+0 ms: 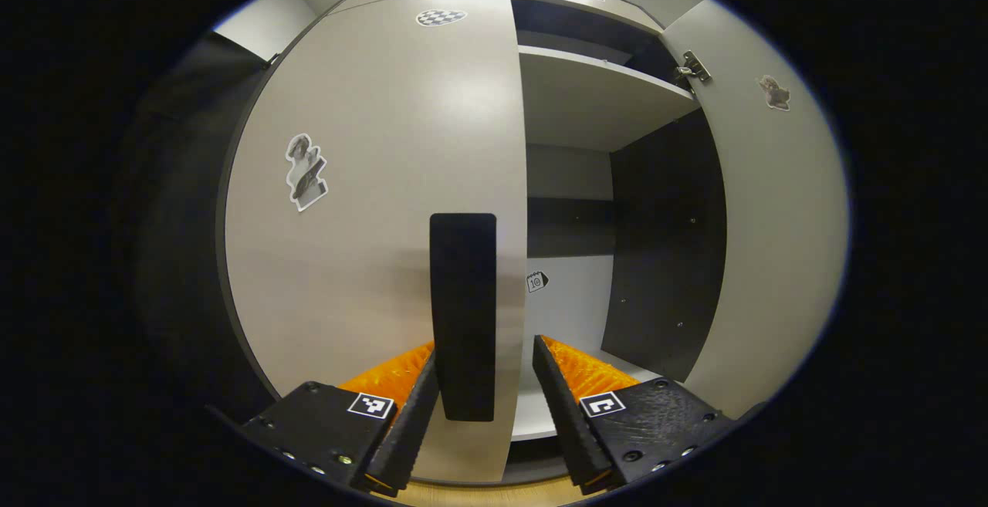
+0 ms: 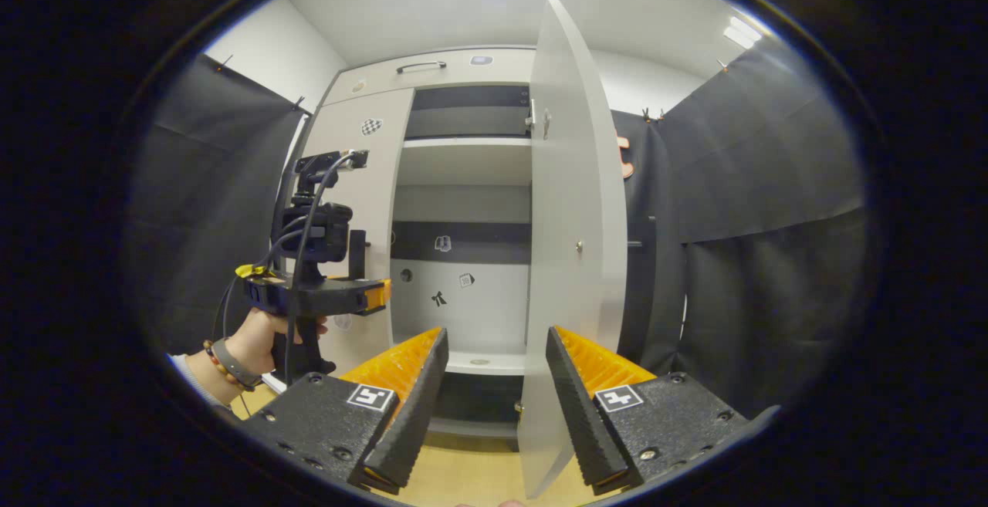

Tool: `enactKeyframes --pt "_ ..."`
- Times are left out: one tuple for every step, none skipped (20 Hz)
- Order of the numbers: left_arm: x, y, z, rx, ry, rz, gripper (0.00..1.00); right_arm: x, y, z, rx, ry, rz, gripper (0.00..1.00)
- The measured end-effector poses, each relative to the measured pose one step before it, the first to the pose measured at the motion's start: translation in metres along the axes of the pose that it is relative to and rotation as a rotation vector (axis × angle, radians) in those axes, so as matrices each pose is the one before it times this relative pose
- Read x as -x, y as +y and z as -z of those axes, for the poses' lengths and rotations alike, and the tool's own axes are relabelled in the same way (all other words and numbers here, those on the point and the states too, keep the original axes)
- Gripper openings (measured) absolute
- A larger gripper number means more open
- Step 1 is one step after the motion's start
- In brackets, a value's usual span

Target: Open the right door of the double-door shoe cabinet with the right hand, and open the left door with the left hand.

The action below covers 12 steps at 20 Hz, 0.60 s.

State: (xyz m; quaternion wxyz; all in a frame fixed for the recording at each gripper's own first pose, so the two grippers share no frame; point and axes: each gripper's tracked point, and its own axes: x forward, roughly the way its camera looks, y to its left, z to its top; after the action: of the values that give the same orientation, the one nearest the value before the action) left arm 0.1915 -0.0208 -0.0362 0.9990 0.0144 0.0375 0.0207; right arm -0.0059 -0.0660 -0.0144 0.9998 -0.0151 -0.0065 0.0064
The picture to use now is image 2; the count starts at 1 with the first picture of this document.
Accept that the white cabinet shelf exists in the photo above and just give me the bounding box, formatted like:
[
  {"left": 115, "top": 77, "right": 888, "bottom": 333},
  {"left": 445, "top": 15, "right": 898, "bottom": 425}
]
[{"left": 396, "top": 137, "right": 533, "bottom": 188}]

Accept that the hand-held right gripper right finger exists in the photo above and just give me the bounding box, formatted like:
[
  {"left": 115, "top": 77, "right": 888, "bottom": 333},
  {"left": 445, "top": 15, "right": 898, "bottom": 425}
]
[{"left": 545, "top": 326, "right": 761, "bottom": 496}]

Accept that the beaded bracelet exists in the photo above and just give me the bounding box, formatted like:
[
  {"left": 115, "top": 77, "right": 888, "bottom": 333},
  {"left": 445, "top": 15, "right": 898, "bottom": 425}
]
[{"left": 202, "top": 340, "right": 244, "bottom": 390}]

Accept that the small ceiling light panel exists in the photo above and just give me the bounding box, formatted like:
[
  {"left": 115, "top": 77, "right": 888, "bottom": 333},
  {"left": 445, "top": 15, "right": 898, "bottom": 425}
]
[{"left": 724, "top": 17, "right": 765, "bottom": 49}]

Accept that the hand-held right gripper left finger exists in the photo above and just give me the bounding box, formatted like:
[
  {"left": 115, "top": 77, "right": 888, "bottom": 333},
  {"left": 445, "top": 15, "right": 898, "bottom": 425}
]
[{"left": 243, "top": 326, "right": 450, "bottom": 496}]

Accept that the black cable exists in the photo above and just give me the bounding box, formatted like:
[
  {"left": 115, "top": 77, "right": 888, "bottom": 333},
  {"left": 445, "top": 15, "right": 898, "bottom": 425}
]
[{"left": 220, "top": 152, "right": 357, "bottom": 386}]

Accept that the grey wristband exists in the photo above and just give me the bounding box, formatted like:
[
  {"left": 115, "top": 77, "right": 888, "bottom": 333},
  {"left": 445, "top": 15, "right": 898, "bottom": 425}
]
[{"left": 211, "top": 337, "right": 263, "bottom": 392}]

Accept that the white cabinet bottom board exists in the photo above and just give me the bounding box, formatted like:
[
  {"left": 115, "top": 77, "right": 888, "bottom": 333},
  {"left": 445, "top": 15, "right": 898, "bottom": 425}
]
[{"left": 444, "top": 351, "right": 530, "bottom": 377}]

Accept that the metal right door hinge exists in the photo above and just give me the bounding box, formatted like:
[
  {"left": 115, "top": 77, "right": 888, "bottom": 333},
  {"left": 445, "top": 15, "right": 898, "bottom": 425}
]
[{"left": 526, "top": 98, "right": 553, "bottom": 141}]

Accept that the beige cabinet door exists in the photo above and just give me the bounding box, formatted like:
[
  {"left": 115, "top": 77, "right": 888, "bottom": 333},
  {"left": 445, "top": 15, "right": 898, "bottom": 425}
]
[
  {"left": 516, "top": 0, "right": 628, "bottom": 500},
  {"left": 297, "top": 88, "right": 416, "bottom": 377}
]

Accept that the black backdrop cloth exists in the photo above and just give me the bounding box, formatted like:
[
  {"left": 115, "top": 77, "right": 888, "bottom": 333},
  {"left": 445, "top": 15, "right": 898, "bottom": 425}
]
[
  {"left": 610, "top": 36, "right": 877, "bottom": 419},
  {"left": 127, "top": 54, "right": 313, "bottom": 353}
]

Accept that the double-door shoe cabinet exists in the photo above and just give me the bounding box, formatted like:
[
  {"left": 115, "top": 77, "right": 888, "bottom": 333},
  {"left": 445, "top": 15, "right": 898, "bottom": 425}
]
[{"left": 270, "top": 46, "right": 541, "bottom": 440}]

